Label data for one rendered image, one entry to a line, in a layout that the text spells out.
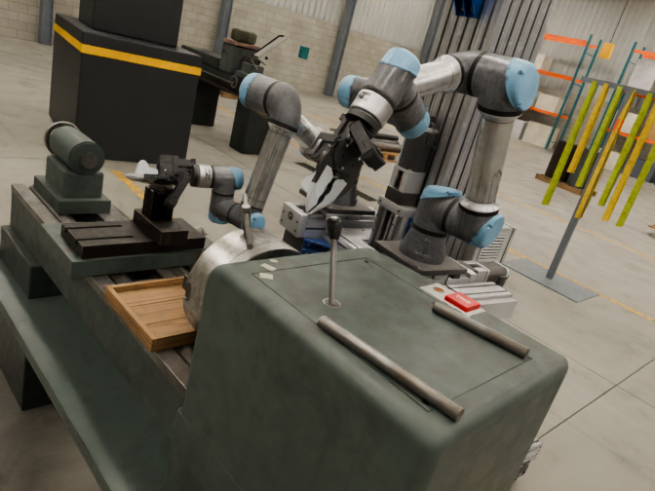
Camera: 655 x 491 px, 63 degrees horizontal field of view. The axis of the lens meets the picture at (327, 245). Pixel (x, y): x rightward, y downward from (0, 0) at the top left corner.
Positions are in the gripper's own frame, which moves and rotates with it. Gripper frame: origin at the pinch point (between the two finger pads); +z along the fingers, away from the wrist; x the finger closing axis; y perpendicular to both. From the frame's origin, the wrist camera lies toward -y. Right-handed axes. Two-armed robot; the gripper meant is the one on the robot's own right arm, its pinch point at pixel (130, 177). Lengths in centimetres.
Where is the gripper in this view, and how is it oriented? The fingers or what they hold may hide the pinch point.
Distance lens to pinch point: 172.5
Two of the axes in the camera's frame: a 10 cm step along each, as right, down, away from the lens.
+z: -8.8, 0.0, -4.7
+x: 4.7, -0.9, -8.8
